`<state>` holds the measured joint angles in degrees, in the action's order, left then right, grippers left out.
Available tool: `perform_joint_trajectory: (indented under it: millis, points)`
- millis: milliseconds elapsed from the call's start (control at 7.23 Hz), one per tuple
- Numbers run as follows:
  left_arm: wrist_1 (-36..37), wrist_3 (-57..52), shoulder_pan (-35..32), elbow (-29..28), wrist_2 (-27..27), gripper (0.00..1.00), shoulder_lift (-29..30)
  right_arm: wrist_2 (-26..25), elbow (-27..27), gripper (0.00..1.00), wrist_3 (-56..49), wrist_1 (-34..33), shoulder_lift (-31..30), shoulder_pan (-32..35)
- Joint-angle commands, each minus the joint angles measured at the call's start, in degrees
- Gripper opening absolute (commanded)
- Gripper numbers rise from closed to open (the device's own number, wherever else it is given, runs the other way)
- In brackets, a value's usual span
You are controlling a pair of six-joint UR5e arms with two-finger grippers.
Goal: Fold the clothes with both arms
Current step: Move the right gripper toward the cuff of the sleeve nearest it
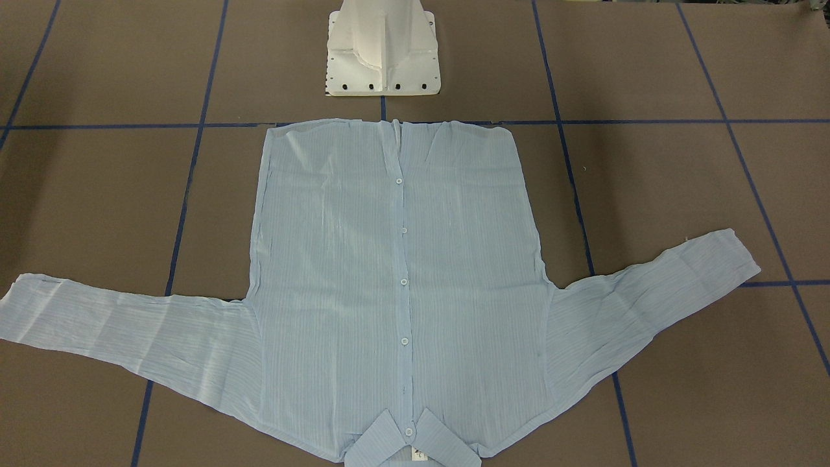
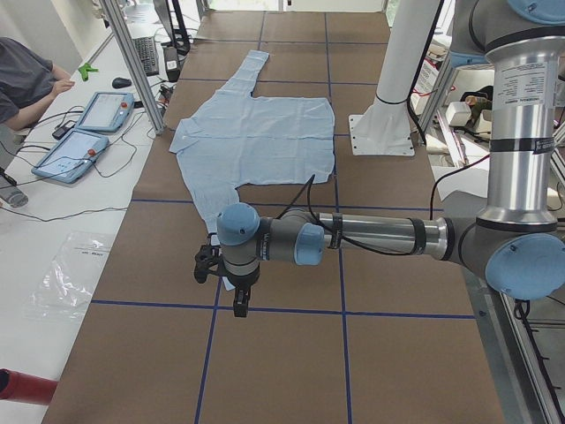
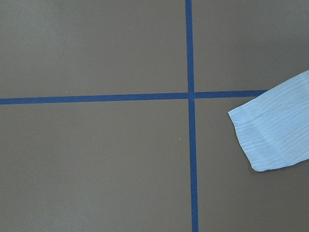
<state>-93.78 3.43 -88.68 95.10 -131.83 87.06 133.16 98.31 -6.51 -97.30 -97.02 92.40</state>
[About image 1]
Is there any light blue button shirt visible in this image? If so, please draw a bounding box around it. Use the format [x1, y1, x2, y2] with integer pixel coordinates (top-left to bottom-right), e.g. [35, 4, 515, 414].
[2, 119, 760, 466]

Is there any white column base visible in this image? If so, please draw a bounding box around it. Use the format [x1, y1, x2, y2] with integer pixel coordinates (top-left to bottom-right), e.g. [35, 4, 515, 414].
[324, 1, 442, 97]

